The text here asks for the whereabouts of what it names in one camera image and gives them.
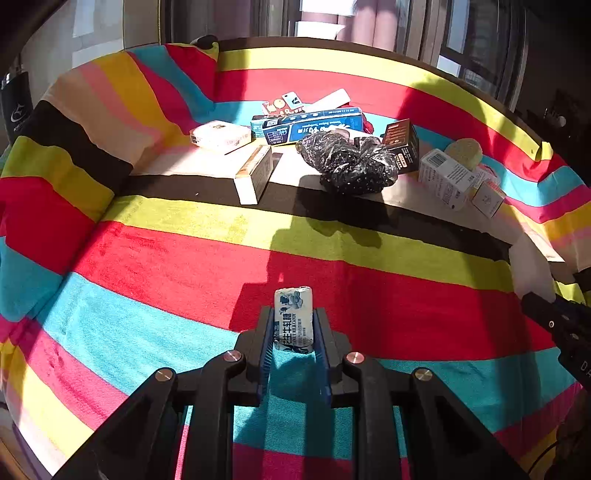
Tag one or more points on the white blue candy packet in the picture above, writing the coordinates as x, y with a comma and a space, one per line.
293, 318

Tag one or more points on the red lace cloth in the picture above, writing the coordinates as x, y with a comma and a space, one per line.
368, 125

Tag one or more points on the blue toothpaste box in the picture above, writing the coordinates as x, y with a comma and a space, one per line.
307, 128

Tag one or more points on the glass window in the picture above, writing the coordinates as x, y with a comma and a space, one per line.
480, 41

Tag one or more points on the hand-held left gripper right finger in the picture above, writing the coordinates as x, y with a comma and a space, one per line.
323, 360

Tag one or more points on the red white card box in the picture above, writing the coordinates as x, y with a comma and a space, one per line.
277, 107

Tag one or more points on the green round sponge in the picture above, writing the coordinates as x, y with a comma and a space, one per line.
464, 152

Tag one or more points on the small white card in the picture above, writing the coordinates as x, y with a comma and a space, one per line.
291, 98

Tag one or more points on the white soap box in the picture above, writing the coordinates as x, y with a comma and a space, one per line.
220, 136

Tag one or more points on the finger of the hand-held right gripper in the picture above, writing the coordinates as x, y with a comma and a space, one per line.
542, 310

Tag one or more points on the black dotted plastic bag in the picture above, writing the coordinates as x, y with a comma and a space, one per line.
351, 161

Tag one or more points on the black device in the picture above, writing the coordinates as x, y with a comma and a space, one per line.
561, 117

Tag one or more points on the black box gold print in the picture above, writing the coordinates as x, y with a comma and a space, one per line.
400, 144

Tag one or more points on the striped colourful cloth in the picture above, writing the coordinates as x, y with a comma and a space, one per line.
184, 272

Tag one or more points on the long white tube box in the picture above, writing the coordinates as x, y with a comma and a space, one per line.
328, 100

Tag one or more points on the long white beige box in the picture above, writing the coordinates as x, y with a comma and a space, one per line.
253, 175

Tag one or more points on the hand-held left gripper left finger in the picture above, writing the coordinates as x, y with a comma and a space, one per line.
265, 355

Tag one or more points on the white medicine box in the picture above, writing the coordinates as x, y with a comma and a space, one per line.
445, 179

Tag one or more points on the white paper sheet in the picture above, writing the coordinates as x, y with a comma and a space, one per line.
531, 270

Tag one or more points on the small white box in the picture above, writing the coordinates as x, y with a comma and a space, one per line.
487, 197
485, 175

